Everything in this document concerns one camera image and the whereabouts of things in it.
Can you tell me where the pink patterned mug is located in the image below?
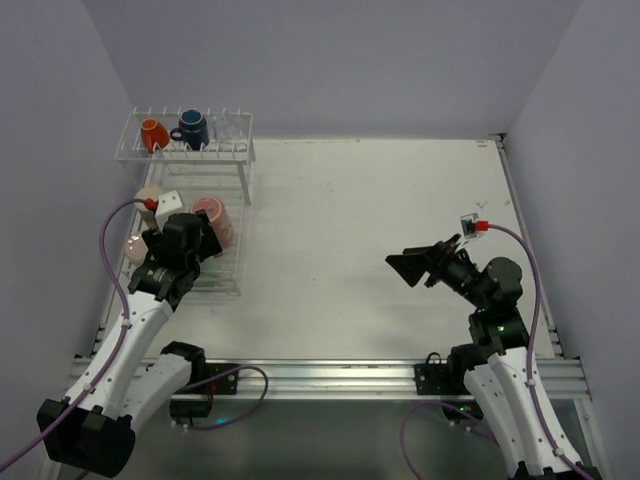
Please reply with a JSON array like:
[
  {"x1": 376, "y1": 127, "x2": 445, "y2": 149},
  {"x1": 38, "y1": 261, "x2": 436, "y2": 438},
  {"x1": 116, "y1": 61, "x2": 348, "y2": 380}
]
[{"x1": 191, "y1": 197, "x2": 234, "y2": 250}]

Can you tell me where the pale pink mug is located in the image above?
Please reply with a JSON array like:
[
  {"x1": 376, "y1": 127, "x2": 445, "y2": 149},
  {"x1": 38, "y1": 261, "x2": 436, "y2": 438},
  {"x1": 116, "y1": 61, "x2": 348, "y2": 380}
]
[{"x1": 124, "y1": 233, "x2": 148, "y2": 267}]

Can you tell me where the cream floral mug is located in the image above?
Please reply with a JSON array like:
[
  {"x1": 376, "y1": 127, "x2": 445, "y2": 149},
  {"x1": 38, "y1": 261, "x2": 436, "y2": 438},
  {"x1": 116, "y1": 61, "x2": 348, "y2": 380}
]
[{"x1": 135, "y1": 185, "x2": 165, "y2": 228}]

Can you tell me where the dark blue mug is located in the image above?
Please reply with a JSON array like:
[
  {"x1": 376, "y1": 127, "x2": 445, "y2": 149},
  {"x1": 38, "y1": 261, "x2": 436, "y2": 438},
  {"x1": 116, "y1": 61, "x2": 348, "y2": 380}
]
[{"x1": 169, "y1": 109, "x2": 209, "y2": 151}]

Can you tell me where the clear plastic cup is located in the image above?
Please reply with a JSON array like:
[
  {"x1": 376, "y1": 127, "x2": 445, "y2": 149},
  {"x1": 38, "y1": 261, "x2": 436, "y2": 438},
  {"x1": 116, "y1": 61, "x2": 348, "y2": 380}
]
[{"x1": 214, "y1": 114, "x2": 241, "y2": 143}]

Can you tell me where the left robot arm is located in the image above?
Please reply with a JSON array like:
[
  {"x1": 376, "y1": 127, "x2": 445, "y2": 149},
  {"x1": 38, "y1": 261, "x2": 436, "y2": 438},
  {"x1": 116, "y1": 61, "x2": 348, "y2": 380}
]
[{"x1": 36, "y1": 211, "x2": 222, "y2": 478}]

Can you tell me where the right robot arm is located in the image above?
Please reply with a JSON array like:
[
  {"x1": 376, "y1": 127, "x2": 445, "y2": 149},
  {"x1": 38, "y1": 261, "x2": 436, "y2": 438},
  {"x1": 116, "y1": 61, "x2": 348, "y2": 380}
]
[{"x1": 386, "y1": 236, "x2": 601, "y2": 479}]

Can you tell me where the orange mug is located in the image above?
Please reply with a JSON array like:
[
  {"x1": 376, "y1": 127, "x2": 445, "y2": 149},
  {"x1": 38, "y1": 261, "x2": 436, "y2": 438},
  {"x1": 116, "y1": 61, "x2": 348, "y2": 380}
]
[{"x1": 140, "y1": 117, "x2": 170, "y2": 154}]

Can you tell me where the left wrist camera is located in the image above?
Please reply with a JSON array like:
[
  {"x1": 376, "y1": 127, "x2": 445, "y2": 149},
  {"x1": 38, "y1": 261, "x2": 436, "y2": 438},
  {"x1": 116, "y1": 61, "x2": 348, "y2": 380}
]
[{"x1": 154, "y1": 190, "x2": 185, "y2": 230}]

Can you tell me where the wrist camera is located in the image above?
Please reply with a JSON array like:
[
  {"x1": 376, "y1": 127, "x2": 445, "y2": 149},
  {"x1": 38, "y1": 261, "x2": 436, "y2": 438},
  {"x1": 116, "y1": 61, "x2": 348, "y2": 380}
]
[
  {"x1": 460, "y1": 213, "x2": 480, "y2": 241},
  {"x1": 154, "y1": 190, "x2": 185, "y2": 230}
]

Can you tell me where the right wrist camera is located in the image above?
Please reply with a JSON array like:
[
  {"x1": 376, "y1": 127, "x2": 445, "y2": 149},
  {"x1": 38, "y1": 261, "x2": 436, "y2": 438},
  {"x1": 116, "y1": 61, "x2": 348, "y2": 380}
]
[{"x1": 460, "y1": 213, "x2": 480, "y2": 241}]

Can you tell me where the white wire dish rack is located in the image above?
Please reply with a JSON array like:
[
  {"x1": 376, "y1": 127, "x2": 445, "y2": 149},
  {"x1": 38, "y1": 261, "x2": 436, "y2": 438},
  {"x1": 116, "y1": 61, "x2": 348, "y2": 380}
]
[{"x1": 115, "y1": 108, "x2": 255, "y2": 296}]

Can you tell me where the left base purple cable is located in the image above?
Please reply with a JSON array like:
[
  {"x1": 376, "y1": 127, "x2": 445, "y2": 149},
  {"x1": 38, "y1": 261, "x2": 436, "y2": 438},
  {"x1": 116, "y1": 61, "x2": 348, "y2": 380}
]
[{"x1": 172, "y1": 365, "x2": 270, "y2": 431}]

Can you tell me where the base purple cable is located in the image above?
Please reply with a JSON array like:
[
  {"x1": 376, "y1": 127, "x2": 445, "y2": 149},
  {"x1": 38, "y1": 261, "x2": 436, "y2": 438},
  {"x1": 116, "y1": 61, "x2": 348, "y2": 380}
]
[
  {"x1": 402, "y1": 397, "x2": 501, "y2": 480},
  {"x1": 172, "y1": 365, "x2": 270, "y2": 431}
]

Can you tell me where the aluminium mounting rail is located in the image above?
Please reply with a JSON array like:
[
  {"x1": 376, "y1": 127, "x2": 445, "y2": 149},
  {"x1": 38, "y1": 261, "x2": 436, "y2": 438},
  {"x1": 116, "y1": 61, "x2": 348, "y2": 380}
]
[{"x1": 63, "y1": 355, "x2": 591, "y2": 401}]

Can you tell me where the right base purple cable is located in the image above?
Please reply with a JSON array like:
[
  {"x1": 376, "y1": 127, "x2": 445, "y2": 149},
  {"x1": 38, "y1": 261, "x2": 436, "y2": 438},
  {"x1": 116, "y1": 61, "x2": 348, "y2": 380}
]
[{"x1": 402, "y1": 397, "x2": 501, "y2": 480}]

